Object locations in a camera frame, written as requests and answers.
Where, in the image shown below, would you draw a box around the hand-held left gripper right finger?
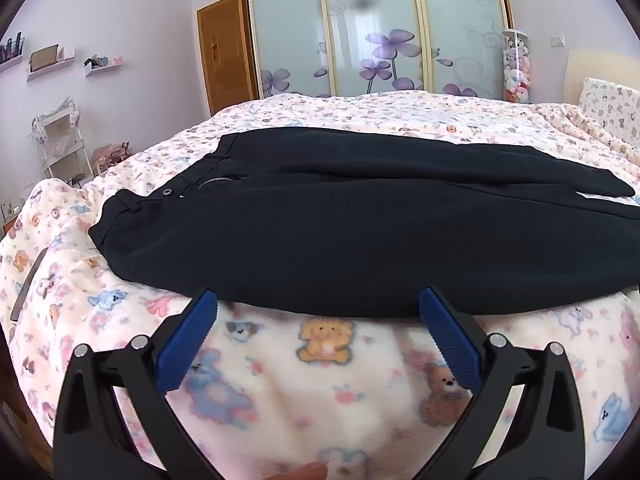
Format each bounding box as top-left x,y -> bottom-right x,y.
415,286 -> 587,480

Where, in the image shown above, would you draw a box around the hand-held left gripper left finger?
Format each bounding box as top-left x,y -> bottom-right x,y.
52,287 -> 226,480

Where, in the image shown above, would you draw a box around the black pants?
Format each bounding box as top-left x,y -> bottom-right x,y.
89,127 -> 640,318

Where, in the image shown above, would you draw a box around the person's left hand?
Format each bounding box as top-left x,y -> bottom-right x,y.
295,461 -> 329,480

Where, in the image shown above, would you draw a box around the printed fleece blanket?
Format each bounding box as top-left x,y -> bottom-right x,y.
0,91 -> 640,480

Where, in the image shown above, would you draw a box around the dark phone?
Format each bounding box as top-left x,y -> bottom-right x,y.
10,247 -> 50,323

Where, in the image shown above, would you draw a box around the clear tube of plush toys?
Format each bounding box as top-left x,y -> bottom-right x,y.
501,30 -> 532,105

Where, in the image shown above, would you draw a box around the printed pillow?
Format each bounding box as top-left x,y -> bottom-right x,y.
577,77 -> 640,158

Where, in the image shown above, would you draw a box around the wooden door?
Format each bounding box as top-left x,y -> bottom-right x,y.
196,0 -> 261,116

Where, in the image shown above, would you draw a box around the cream headboard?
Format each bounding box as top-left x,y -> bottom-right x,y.
565,50 -> 640,106

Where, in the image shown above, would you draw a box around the wardrobe with floral glass doors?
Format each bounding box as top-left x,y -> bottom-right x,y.
235,0 -> 516,103

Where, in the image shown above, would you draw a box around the white wire rack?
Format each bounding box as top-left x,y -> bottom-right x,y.
31,99 -> 96,188

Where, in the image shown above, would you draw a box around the white wall shelf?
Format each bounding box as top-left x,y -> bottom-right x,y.
26,45 -> 76,82
0,32 -> 25,73
83,54 -> 124,78

